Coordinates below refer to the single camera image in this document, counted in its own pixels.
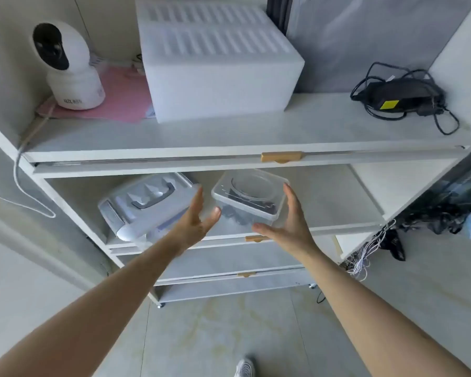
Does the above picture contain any clear plastic container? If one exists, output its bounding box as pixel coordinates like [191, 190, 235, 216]
[211, 169, 290, 229]

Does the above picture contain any person's right forearm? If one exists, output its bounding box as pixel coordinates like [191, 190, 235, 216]
[297, 243, 471, 377]

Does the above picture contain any white shelf cabinet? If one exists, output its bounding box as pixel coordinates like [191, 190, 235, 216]
[0, 92, 471, 309]

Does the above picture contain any white security camera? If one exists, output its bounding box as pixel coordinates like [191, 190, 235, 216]
[31, 21, 106, 111]

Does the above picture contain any large black plastic bag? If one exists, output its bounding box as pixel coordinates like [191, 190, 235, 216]
[400, 180, 471, 236]

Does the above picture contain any small black plastic bag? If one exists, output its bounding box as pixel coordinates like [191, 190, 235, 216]
[385, 228, 407, 262]

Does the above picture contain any white appliance with handle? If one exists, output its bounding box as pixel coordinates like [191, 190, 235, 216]
[97, 173, 203, 242]

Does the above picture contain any white foam box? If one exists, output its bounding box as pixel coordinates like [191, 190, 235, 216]
[135, 0, 306, 124]

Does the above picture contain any white shoe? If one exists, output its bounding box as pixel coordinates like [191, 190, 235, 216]
[235, 356, 257, 377]

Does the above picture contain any person's left forearm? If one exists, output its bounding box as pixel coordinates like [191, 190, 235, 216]
[0, 236, 182, 377]

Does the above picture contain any white wire bundle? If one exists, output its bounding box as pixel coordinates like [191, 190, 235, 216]
[343, 219, 397, 281]

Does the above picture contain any person's right hand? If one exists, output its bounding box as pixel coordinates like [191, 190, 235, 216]
[252, 183, 317, 260]

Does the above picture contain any person's left hand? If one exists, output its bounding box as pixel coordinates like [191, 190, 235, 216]
[163, 187, 222, 256]

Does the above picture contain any black adapter cable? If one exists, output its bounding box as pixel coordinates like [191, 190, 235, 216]
[350, 62, 461, 136]

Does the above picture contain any pink mat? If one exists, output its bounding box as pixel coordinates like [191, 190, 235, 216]
[36, 60, 154, 124]

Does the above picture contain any white power cable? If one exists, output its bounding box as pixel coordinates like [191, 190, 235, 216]
[13, 114, 58, 219]

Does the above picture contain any black power adapter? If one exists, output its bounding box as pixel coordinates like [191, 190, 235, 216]
[360, 79, 446, 111]

